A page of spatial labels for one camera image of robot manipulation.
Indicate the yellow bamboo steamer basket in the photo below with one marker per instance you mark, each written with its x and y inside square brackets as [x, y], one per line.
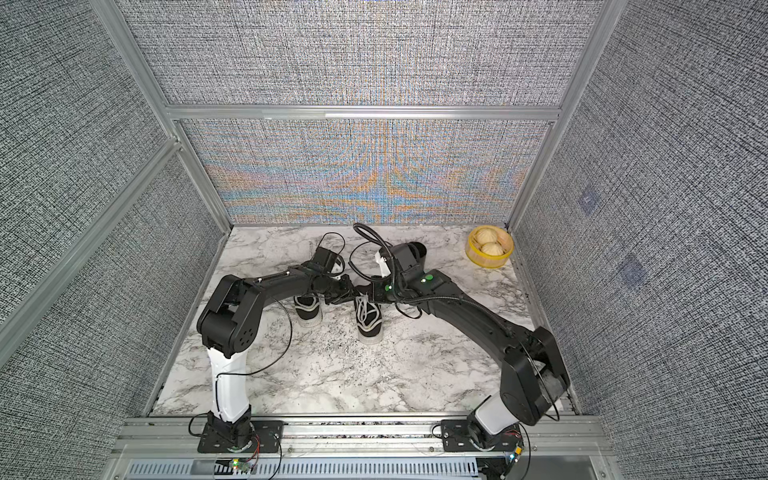
[474, 254]

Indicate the black canvas sneaker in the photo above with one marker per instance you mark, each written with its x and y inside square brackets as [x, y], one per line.
[368, 319]
[308, 309]

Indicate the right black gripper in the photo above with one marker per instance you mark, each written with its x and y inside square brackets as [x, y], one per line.
[372, 291]

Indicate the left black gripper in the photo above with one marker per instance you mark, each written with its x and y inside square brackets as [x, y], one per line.
[346, 288]

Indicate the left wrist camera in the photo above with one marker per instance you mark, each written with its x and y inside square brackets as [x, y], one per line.
[328, 262]

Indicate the upper steamed bun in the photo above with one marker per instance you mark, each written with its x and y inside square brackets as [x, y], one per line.
[485, 236]

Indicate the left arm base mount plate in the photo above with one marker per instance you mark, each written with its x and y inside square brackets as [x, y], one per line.
[263, 437]

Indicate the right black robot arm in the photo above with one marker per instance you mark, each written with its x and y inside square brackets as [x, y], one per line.
[533, 375]

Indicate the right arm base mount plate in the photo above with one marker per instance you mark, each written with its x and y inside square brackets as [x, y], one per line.
[457, 435]

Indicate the white slotted cable duct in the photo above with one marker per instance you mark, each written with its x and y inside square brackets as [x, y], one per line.
[306, 468]

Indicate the aluminium front rail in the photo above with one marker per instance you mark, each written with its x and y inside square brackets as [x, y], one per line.
[394, 434]

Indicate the lower steamed bun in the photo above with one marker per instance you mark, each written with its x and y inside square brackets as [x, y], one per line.
[493, 249]

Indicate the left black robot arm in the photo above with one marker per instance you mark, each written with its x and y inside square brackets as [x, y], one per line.
[228, 327]

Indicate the black metal mug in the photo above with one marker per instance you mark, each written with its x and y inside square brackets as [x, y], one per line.
[418, 251]

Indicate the steamed bun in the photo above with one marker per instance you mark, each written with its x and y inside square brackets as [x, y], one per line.
[485, 236]
[493, 249]

